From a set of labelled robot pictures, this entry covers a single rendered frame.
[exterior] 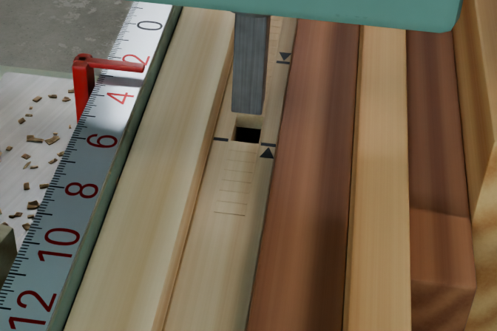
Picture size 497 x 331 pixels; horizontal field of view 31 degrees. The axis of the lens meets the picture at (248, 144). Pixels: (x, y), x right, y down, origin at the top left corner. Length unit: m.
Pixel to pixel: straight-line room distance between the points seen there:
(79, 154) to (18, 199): 0.23
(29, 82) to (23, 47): 1.54
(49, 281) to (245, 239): 0.06
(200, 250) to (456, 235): 0.07
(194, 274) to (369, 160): 0.05
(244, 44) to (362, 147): 0.04
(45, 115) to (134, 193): 0.28
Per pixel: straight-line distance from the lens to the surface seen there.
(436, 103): 0.28
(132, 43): 0.28
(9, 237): 0.39
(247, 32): 0.25
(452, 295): 0.22
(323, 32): 0.31
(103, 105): 0.26
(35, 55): 2.05
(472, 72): 0.26
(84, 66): 0.27
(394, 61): 0.28
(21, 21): 2.18
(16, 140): 0.50
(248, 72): 0.25
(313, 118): 0.27
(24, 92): 0.53
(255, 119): 0.28
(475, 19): 0.27
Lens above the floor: 1.11
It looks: 39 degrees down
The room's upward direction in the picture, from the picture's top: 3 degrees clockwise
